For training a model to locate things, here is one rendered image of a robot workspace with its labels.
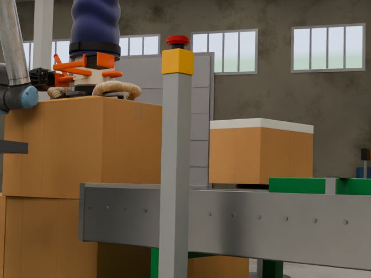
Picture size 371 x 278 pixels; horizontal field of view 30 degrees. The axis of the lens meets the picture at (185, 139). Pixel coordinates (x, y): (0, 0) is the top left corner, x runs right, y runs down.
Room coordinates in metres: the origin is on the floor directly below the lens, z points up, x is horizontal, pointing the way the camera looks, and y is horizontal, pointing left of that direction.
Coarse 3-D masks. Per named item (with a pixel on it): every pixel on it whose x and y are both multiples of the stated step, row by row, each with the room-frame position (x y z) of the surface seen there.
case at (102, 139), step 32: (32, 128) 2.90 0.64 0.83; (64, 128) 2.78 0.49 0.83; (96, 128) 2.67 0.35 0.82; (128, 128) 2.76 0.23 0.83; (160, 128) 2.92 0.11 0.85; (32, 160) 2.90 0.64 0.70; (64, 160) 2.78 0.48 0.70; (96, 160) 2.67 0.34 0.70; (128, 160) 2.77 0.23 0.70; (160, 160) 2.92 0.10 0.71; (32, 192) 2.89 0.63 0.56; (64, 192) 2.77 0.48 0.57
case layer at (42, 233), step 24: (0, 216) 3.06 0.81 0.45; (24, 216) 2.95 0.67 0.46; (48, 216) 2.84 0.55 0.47; (72, 216) 2.74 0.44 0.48; (0, 240) 3.06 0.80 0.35; (24, 240) 2.94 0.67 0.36; (48, 240) 2.84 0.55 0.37; (72, 240) 2.74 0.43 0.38; (0, 264) 3.05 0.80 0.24; (24, 264) 2.94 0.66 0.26; (48, 264) 2.84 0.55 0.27; (72, 264) 2.74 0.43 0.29; (96, 264) 2.65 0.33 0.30; (120, 264) 2.74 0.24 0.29; (144, 264) 2.84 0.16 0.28; (192, 264) 3.07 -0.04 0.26; (216, 264) 3.21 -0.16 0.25; (240, 264) 3.35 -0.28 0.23
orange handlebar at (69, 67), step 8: (56, 64) 2.75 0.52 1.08; (64, 64) 2.72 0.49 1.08; (72, 64) 2.69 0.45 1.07; (80, 64) 2.66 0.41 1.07; (72, 72) 2.83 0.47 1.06; (80, 72) 2.86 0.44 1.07; (88, 72) 2.90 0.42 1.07; (104, 72) 2.92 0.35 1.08; (112, 72) 2.89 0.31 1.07; (120, 72) 2.90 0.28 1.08; (64, 80) 3.08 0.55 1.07; (72, 80) 3.05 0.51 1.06
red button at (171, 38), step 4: (172, 36) 1.97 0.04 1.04; (176, 36) 1.97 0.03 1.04; (180, 36) 1.97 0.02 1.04; (184, 36) 1.97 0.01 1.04; (168, 40) 1.97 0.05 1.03; (172, 40) 1.96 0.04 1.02; (176, 40) 1.96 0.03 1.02; (180, 40) 1.96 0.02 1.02; (184, 40) 1.96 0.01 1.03; (188, 40) 1.98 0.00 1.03; (168, 44) 1.99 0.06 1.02; (172, 44) 1.98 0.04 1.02; (176, 44) 1.98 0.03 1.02; (180, 44) 1.98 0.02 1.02; (184, 44) 1.98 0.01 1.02; (172, 48) 1.98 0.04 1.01; (176, 48) 1.98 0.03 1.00; (180, 48) 1.98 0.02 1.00; (184, 48) 1.99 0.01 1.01
